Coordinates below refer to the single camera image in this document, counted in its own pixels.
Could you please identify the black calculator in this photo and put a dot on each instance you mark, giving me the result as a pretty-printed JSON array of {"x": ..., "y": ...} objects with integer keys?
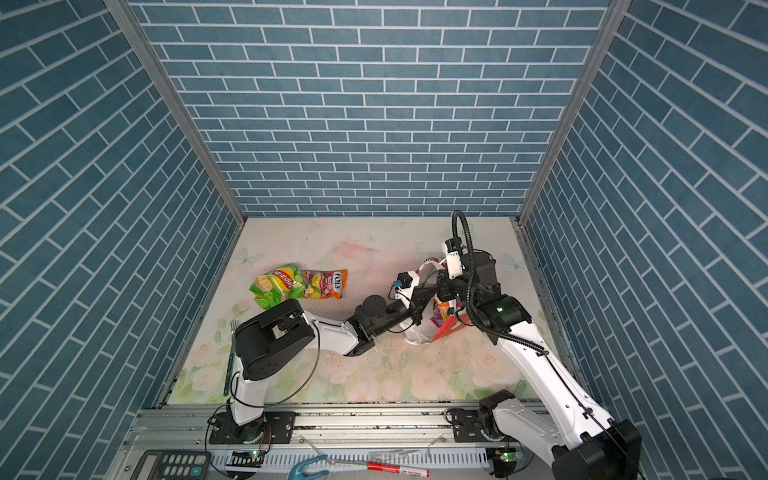
[{"x": 172, "y": 464}]

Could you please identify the red white paper bag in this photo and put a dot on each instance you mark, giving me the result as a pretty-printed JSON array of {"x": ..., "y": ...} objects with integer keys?
[{"x": 427, "y": 332}]

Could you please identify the white cable duct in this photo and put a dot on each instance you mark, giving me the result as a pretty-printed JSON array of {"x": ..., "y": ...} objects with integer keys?
[{"x": 282, "y": 460}]

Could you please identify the metal fork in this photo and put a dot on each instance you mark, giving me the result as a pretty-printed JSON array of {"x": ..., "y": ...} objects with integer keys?
[{"x": 230, "y": 365}]

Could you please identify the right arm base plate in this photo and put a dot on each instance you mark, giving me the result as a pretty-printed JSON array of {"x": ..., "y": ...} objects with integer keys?
[{"x": 474, "y": 426}]

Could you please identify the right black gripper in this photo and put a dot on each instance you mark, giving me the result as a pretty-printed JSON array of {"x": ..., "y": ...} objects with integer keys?
[{"x": 445, "y": 290}]

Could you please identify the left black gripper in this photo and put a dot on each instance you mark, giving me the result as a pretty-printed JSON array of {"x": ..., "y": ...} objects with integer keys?
[{"x": 422, "y": 294}]

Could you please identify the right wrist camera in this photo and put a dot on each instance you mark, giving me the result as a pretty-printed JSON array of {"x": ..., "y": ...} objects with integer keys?
[{"x": 452, "y": 250}]

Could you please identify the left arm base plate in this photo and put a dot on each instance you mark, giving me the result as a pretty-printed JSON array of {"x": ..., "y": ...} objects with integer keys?
[{"x": 271, "y": 428}]

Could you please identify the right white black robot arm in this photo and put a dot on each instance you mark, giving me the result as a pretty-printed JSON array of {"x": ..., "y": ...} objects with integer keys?
[{"x": 580, "y": 439}]

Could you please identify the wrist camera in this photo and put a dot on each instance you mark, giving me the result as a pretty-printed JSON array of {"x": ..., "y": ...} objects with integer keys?
[
  {"x": 452, "y": 250},
  {"x": 405, "y": 285}
]

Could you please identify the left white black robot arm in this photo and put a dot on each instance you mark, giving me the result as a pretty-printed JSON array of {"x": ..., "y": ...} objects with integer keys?
[{"x": 266, "y": 343}]

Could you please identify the green chips bag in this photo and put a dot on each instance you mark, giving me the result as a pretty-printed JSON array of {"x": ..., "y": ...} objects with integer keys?
[{"x": 278, "y": 285}]

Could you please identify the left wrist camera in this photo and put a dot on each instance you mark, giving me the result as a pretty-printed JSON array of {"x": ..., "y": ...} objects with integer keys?
[{"x": 405, "y": 285}]

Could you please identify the red marker pen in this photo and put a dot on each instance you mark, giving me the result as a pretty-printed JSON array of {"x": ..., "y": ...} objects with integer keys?
[{"x": 398, "y": 469}]

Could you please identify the aluminium rail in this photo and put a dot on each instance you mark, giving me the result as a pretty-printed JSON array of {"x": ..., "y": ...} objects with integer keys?
[{"x": 323, "y": 426}]

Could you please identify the fruit candy bag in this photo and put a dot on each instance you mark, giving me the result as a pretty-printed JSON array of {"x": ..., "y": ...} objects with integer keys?
[{"x": 323, "y": 285}]

